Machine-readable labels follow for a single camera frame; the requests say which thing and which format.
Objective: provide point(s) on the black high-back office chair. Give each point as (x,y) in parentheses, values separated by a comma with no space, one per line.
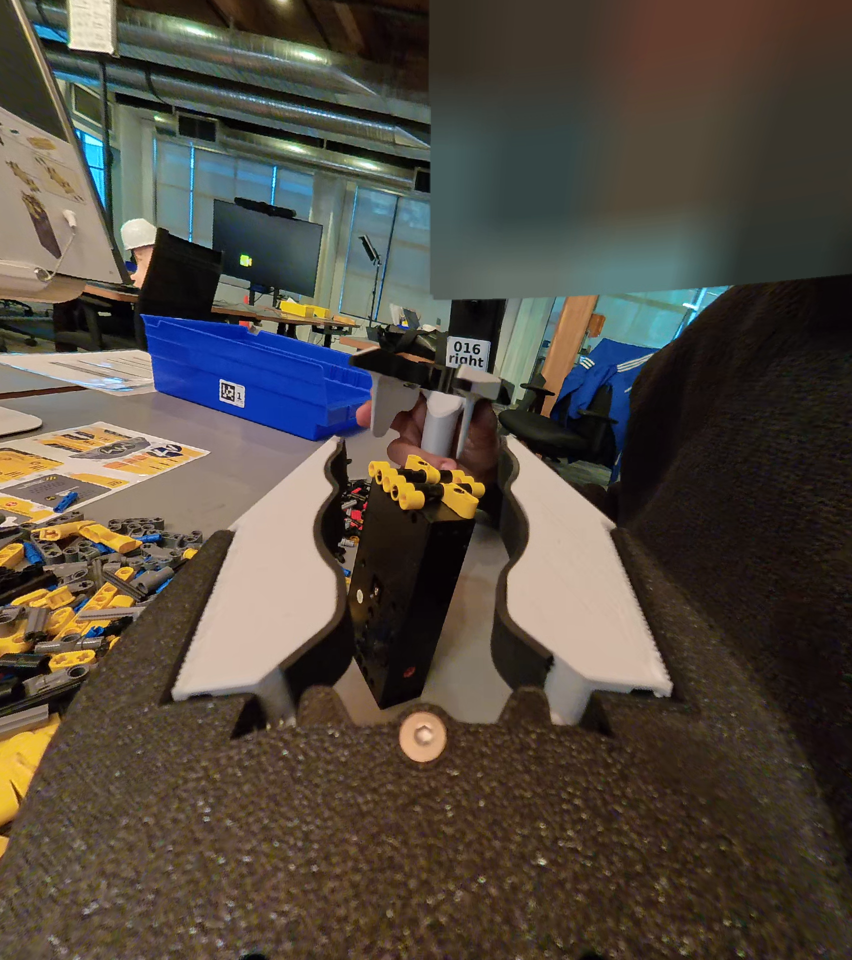
(178,285)

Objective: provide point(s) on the yellow sticker sheet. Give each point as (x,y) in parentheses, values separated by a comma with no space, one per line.
(58,465)

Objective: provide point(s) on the blue striped jacket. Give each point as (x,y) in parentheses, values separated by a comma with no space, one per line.
(606,375)

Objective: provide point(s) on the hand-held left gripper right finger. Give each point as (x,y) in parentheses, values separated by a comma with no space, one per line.
(583,585)

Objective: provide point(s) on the black computer monitor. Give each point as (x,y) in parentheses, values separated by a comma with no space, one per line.
(268,240)

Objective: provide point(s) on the yellow box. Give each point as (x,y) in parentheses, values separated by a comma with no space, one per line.
(304,309)

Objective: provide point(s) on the wooden office desk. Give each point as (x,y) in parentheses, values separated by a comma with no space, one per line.
(306,319)

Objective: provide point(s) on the white tablet stand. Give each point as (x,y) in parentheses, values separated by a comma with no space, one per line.
(13,172)

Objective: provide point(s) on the hanging white paper sign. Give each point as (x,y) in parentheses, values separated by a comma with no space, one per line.
(92,26)

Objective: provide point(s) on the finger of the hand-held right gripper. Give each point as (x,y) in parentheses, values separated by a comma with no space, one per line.
(482,388)
(387,405)

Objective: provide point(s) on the wooden post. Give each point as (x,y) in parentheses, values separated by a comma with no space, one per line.
(572,337)

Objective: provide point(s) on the blue plastic bin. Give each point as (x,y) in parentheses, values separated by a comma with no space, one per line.
(261,367)

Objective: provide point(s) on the small heap of black pins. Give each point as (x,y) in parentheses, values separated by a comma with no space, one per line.
(349,517)

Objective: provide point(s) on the white printed paper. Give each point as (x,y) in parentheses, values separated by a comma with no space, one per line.
(73,371)

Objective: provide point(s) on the pile of toy brick parts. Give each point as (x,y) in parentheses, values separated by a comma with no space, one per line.
(36,600)

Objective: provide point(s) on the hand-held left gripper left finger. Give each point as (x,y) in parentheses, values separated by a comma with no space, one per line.
(268,577)

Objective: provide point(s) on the black and yellow brick assembly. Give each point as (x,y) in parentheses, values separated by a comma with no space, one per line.
(403,600)

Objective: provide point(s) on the person's right hand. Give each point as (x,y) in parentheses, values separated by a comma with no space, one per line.
(484,442)

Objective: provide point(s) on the black light stand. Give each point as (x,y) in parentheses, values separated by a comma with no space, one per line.
(375,277)

